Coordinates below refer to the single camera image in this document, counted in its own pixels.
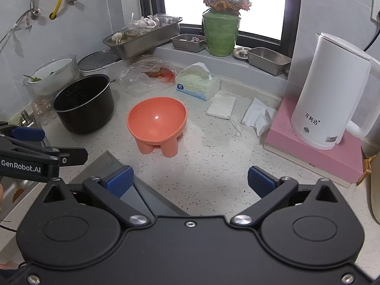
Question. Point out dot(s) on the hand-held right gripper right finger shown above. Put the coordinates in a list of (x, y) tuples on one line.
[(261, 184)]

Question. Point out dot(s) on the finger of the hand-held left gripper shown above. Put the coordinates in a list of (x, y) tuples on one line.
[(72, 156), (28, 134)]

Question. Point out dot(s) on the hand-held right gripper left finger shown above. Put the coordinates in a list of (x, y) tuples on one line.
[(120, 181)]

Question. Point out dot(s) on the white tissue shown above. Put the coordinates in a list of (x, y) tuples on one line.
[(258, 115)]

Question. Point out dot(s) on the orange footed bowl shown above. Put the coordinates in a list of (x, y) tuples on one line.
[(154, 121)]

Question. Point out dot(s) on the white bowl with greens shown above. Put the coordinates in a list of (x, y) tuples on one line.
[(74, 71)]

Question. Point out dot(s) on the stainless steel sink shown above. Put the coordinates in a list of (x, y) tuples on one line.
[(10, 188)]

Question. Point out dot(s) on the black cooking pot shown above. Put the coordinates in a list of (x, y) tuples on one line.
[(86, 109)]

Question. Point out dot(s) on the green vegetable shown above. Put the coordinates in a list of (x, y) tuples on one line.
[(34, 79)]

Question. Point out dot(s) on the pink box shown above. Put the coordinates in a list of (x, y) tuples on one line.
[(326, 163)]

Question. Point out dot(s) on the clear plastic bag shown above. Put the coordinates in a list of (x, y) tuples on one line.
[(142, 74)]

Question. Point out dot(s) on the white electric kettle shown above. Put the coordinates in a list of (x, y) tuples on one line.
[(329, 95)]

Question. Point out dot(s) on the tissue pack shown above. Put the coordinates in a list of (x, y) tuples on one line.
[(196, 83)]

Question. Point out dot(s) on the empty steel tray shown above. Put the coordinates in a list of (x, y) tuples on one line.
[(268, 61)]

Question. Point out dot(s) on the large steel tray with food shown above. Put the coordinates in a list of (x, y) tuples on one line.
[(142, 40)]

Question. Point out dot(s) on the green vase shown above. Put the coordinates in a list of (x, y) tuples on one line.
[(221, 35)]

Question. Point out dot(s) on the small steel tray with items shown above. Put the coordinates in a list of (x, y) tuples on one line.
[(188, 42)]

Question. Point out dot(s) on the white wall socket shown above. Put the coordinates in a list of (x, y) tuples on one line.
[(376, 9)]

